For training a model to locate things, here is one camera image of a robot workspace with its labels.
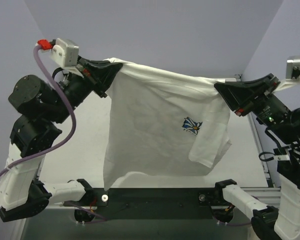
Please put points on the aluminium frame rail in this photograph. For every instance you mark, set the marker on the aluminium frame rail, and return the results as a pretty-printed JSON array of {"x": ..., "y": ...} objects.
[{"x": 265, "y": 165}]

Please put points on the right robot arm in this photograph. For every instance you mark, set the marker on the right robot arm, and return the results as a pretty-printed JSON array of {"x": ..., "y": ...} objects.
[{"x": 282, "y": 126}]

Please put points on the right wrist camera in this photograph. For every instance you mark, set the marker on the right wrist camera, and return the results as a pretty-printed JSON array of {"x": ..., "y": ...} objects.
[{"x": 292, "y": 75}]

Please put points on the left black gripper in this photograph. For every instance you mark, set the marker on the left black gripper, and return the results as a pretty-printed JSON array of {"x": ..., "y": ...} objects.
[{"x": 90, "y": 78}]

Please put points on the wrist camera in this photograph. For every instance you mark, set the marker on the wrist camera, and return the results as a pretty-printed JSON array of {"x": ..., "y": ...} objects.
[
  {"x": 292, "y": 75},
  {"x": 63, "y": 52}
]

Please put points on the white t-shirt with flower print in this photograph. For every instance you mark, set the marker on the white t-shirt with flower print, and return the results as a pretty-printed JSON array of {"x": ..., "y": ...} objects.
[{"x": 163, "y": 123}]

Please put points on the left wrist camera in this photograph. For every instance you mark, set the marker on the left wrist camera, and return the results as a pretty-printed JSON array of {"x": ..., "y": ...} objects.
[{"x": 63, "y": 52}]

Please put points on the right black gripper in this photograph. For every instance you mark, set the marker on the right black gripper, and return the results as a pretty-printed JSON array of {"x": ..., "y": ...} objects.
[{"x": 258, "y": 96}]

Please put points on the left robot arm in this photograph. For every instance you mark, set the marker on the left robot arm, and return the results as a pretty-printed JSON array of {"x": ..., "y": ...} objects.
[{"x": 22, "y": 194}]

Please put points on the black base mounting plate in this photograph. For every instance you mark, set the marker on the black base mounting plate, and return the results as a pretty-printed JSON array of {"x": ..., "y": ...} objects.
[{"x": 152, "y": 204}]

